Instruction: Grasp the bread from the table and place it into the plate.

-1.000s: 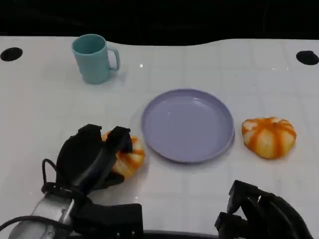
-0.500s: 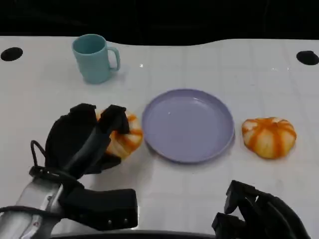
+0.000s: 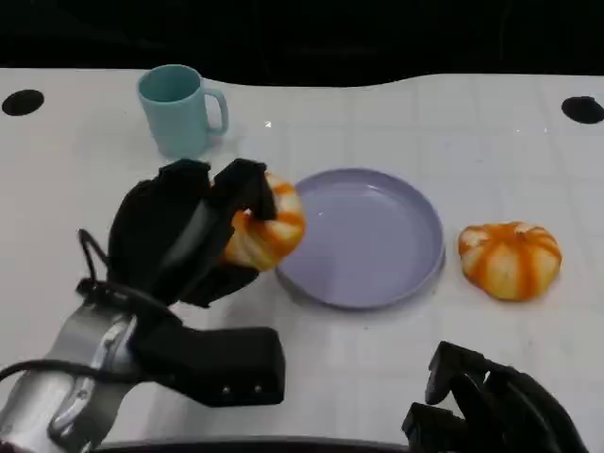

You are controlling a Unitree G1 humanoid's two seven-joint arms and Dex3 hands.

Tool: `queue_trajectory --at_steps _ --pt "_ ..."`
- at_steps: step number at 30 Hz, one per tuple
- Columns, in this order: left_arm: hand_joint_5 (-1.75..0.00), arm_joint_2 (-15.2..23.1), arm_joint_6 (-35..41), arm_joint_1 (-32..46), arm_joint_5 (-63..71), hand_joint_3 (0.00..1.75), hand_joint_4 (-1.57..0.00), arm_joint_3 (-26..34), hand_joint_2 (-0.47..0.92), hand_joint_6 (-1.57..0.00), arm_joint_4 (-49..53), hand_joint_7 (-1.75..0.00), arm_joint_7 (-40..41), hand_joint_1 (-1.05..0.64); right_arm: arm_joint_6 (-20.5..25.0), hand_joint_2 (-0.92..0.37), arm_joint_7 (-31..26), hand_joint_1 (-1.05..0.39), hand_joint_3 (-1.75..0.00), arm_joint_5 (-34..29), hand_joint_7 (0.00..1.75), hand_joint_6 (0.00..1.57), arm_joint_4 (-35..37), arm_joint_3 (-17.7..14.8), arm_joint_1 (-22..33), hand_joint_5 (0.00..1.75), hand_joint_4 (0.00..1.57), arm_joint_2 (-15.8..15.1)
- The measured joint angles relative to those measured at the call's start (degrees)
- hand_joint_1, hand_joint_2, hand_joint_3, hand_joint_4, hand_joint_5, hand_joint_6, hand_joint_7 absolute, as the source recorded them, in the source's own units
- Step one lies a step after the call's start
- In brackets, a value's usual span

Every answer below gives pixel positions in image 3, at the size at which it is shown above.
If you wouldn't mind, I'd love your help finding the orange white toy bread roll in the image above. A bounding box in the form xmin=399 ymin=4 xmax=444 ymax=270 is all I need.
xmin=220 ymin=171 xmax=308 ymax=273
xmin=458 ymin=220 xmax=563 ymax=303

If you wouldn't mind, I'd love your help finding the dark robot torso edge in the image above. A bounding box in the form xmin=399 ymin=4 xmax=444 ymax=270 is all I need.
xmin=96 ymin=435 xmax=411 ymax=453

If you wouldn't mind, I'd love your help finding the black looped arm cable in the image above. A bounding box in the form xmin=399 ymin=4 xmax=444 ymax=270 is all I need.
xmin=75 ymin=228 xmax=184 ymax=331

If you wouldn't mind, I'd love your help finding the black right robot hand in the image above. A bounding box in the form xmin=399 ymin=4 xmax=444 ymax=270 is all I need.
xmin=400 ymin=340 xmax=592 ymax=453

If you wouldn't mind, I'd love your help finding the pale green mug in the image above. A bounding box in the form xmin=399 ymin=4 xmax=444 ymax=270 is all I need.
xmin=137 ymin=64 xmax=230 ymax=159

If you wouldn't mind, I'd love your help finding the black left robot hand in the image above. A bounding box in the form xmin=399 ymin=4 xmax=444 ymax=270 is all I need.
xmin=106 ymin=158 xmax=279 ymax=309

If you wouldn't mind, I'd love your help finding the black table cable hole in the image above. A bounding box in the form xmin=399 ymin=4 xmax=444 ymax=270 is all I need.
xmin=1 ymin=89 xmax=45 ymax=117
xmin=561 ymin=95 xmax=604 ymax=126

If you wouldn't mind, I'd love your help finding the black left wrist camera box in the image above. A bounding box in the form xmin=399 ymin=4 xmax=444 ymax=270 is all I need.
xmin=127 ymin=325 xmax=288 ymax=409

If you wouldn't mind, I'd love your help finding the lilac plate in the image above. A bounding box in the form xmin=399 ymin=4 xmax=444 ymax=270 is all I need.
xmin=275 ymin=167 xmax=446 ymax=310

